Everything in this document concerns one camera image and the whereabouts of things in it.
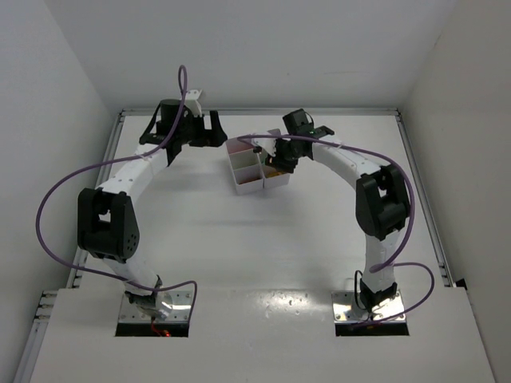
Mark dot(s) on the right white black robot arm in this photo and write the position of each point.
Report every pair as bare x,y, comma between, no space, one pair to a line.
383,205

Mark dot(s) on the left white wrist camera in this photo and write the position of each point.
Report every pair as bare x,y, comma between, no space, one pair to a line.
192,99

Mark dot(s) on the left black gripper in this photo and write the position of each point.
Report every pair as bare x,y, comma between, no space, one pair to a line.
203,136

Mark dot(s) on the left white divided container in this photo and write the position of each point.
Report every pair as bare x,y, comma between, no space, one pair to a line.
245,165

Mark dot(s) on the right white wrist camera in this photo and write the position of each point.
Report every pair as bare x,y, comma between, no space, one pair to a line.
267,145

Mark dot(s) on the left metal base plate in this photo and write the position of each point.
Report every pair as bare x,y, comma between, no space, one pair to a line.
163,307

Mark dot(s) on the white divided container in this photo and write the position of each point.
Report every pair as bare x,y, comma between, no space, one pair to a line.
245,165
273,182

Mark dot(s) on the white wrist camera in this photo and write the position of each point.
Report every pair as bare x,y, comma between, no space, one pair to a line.
267,145
192,99

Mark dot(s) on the metal base plate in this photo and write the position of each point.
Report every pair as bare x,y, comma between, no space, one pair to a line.
347,312
163,307

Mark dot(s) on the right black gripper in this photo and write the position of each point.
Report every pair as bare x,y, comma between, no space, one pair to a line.
284,155

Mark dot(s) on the right white divided container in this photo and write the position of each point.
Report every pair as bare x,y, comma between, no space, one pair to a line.
273,182

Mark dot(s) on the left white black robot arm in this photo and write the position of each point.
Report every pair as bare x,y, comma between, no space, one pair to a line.
106,220

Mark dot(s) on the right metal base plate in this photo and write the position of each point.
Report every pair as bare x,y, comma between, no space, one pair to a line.
347,312

